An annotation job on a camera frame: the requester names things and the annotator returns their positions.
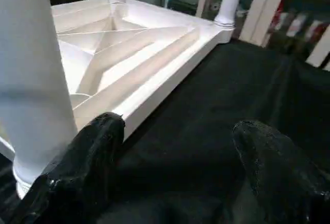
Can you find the black work mat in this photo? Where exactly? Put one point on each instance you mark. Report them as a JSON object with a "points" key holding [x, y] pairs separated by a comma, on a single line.
{"points": [[206, 92]]}

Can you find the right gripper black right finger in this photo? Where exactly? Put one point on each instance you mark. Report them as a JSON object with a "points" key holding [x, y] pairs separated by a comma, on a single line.
{"points": [[283, 177]]}

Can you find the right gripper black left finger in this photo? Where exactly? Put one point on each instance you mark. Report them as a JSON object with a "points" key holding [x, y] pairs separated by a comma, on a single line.
{"points": [[77, 177]]}

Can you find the white plastic table top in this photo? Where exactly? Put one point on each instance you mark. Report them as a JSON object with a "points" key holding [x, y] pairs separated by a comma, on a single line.
{"points": [[154, 54]]}

